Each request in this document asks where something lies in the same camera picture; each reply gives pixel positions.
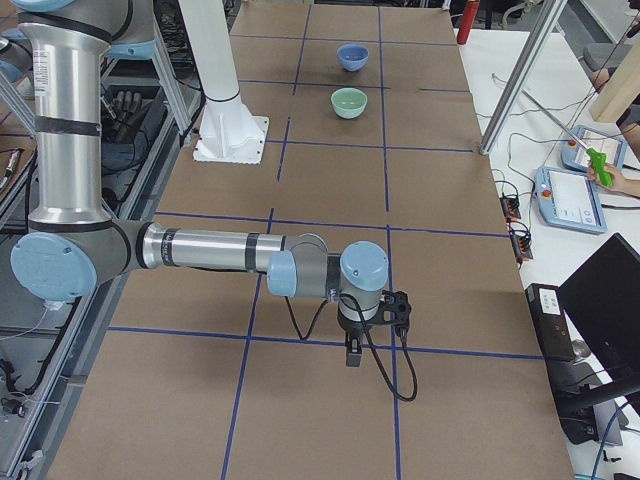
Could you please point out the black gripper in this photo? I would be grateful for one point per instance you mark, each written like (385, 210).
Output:
(351, 329)

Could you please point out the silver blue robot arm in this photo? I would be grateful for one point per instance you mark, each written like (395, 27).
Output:
(74, 245)

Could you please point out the green bowl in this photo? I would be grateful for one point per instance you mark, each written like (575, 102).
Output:
(349, 103)

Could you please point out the blue bowl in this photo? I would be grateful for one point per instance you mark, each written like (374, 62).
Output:
(352, 57)

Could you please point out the person hand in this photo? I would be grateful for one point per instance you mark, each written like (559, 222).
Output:
(618, 182)

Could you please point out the orange black electronics board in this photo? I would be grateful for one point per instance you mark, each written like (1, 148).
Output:
(510, 207)
(521, 238)

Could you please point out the black computer box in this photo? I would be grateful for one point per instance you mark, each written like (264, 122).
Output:
(549, 320)

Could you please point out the black laptop screen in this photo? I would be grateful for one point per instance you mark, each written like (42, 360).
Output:
(601, 299)

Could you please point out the near blue teach pendant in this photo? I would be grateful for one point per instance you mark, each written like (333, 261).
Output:
(568, 200)

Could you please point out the blue teach pendant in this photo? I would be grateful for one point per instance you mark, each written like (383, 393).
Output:
(568, 200)
(575, 157)

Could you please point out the far blue teach pendant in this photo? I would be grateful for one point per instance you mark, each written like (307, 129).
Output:
(575, 157)

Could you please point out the red bottle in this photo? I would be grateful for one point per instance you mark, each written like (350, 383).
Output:
(467, 20)

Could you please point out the wooden beam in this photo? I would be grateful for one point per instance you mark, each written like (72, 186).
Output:
(619, 90)

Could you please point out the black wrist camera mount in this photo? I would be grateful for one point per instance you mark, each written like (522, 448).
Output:
(394, 311)

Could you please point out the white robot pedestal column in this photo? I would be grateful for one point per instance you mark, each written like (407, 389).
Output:
(228, 132)

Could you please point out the green handled grabber tool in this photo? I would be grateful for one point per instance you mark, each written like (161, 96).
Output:
(597, 159)

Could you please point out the aluminium side rail frame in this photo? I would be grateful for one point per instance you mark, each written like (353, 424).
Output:
(47, 354)

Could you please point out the aluminium frame post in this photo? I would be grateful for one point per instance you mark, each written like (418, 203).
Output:
(532, 49)

